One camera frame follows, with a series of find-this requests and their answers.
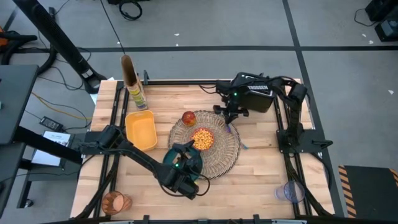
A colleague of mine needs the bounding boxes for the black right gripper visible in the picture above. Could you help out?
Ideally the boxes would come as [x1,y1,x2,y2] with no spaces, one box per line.
[213,104,250,126]

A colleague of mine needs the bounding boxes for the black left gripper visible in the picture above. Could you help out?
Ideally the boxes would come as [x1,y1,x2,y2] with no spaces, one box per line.
[172,140,203,180]

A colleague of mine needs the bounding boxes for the iridescent spoon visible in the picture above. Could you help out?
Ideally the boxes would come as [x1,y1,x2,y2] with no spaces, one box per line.
[226,123,249,150]

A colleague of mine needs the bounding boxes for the red patterned bowl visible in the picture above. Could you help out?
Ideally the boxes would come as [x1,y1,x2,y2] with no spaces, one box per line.
[190,127,216,152]

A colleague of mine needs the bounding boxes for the teal plate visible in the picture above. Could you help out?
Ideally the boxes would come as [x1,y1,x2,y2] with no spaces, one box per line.
[162,145,205,182]

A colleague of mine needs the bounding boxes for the yellow cereal puffs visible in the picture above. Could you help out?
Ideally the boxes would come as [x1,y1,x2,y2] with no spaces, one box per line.
[192,129,214,151]

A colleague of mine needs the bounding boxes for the red yellow apple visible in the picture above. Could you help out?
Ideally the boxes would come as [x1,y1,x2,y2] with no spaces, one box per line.
[181,111,198,128]

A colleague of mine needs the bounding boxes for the yellow plastic basket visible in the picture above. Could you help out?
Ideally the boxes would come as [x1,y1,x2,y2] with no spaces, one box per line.
[124,110,159,152]

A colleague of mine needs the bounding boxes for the yellow panda cereal box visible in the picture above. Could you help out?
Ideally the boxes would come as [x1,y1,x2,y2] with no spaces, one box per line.
[120,54,149,111]

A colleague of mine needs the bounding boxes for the black toaster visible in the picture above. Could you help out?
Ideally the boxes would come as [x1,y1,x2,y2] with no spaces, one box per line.
[241,73,277,113]

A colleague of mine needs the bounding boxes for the round woven placemat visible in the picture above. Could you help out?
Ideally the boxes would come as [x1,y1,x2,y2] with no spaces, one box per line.
[167,110,242,181]

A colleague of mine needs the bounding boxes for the amber drinking glass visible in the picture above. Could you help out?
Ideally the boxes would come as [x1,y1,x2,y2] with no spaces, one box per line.
[101,190,133,217]

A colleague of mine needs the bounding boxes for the clear blue drinking glass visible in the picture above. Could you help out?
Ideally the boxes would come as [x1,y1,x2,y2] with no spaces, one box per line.
[274,180,307,204]

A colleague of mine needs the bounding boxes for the black power adapter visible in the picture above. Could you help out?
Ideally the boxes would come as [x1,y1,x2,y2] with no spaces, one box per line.
[39,116,65,133]

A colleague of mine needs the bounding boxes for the black desk leg beam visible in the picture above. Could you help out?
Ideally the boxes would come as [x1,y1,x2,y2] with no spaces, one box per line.
[12,126,83,165]

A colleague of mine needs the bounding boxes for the white paper sheet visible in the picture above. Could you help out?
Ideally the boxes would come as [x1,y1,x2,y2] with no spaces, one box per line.
[30,130,73,167]

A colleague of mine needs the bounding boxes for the hazard striped black mat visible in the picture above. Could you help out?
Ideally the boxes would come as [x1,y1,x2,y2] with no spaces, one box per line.
[338,164,398,219]

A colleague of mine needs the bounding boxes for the black stand leg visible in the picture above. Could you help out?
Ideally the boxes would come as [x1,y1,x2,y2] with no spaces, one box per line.
[12,0,108,95]

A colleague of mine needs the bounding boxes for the black desk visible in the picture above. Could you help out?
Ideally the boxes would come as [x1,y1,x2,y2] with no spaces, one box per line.
[0,64,39,147]

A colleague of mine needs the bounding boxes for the black equipment case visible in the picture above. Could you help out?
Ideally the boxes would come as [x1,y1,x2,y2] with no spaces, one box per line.
[365,0,398,43]

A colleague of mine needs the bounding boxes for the black aluminium table frame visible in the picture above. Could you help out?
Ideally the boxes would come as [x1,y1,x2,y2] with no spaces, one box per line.
[73,78,335,224]

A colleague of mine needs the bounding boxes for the black cable bundle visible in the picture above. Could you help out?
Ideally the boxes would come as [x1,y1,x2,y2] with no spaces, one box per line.
[284,152,332,217]
[76,154,121,218]

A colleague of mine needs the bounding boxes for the orange cable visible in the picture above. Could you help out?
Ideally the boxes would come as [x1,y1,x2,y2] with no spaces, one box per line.
[30,91,93,121]

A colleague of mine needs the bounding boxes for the long thin black cable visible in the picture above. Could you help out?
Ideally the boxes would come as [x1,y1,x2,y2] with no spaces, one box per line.
[99,0,127,56]

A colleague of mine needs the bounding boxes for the coiled black cable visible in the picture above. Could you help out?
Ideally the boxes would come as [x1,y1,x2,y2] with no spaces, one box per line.
[118,1,144,21]

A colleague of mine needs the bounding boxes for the black hose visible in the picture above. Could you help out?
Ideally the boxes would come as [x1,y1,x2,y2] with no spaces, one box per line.
[0,30,58,76]

